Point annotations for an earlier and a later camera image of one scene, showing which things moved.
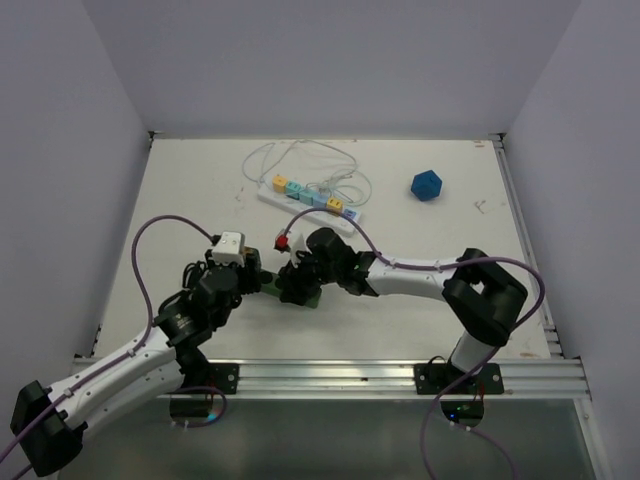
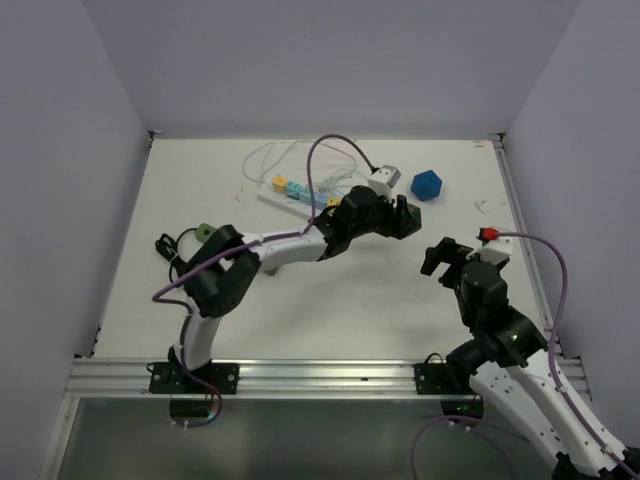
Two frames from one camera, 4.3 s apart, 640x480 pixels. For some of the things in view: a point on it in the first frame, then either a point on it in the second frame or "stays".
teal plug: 293,189 stays
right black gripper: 293,279 → 447,251
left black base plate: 220,376 stays
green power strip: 269,284 → 204,231
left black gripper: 250,278 → 394,222
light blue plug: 306,196 stays
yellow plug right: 336,204 stays
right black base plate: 435,378 stays
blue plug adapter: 426,185 stays
